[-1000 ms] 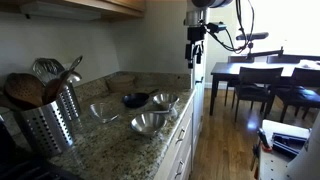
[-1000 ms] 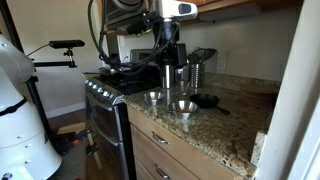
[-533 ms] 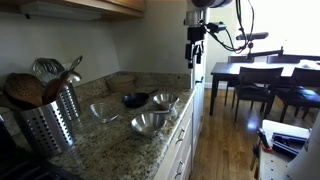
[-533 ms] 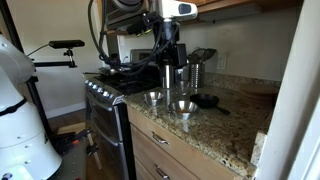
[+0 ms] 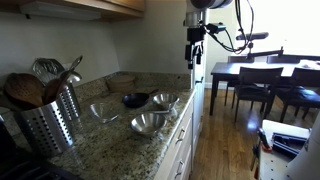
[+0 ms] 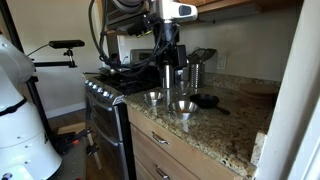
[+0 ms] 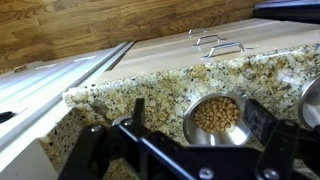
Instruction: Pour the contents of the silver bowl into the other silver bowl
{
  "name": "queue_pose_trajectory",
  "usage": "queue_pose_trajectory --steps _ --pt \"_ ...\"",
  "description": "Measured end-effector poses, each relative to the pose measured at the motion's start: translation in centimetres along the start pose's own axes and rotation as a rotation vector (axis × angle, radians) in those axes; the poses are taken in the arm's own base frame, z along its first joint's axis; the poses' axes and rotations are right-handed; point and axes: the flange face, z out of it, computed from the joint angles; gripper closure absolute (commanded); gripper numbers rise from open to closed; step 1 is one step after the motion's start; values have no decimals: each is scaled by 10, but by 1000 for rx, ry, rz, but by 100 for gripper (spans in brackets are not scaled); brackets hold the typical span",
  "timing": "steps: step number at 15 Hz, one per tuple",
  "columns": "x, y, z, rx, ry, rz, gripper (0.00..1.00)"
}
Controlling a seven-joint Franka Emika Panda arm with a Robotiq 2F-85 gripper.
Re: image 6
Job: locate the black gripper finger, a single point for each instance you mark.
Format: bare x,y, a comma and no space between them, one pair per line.
167,56
182,56

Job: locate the black orange bar clamp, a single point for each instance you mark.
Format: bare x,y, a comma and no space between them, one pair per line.
71,140

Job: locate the black stereo camera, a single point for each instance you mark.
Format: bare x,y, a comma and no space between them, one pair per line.
66,44

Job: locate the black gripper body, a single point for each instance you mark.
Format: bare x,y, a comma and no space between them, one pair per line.
171,33

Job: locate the steel frying pan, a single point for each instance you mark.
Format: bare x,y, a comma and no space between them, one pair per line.
111,71

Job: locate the small silver bowl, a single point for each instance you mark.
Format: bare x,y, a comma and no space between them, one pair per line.
154,97

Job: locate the steel range hood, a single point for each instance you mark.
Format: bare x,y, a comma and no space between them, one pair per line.
123,16

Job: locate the white wall outlet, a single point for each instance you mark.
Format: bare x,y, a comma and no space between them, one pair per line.
222,61

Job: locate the black cast iron skillet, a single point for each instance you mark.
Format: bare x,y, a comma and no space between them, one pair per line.
204,100

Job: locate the black camera stand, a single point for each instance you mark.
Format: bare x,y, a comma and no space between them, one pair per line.
50,63

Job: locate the black kitchen utensil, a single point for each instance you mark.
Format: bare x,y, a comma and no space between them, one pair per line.
209,53
195,56

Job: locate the large silver bowl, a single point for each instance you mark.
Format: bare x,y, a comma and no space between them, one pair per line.
184,111

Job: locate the stainless steel gas range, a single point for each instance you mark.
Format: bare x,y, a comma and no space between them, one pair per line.
106,123

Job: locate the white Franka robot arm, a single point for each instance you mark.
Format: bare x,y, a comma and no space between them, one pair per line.
20,133

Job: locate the tall steel canister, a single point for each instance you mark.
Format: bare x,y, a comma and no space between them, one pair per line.
167,79

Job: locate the steel utensil holder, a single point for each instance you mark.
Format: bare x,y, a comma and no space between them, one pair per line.
197,76

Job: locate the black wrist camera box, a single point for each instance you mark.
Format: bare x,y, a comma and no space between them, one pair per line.
141,27

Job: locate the wooden base cabinet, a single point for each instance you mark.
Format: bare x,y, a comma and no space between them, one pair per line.
186,156

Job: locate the wooden wall cabinet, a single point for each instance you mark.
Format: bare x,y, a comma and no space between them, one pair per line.
230,3

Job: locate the round wooden board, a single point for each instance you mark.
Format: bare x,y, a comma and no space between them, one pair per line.
258,88
259,97

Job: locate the light plywood piece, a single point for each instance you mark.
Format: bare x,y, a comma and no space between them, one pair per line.
71,128

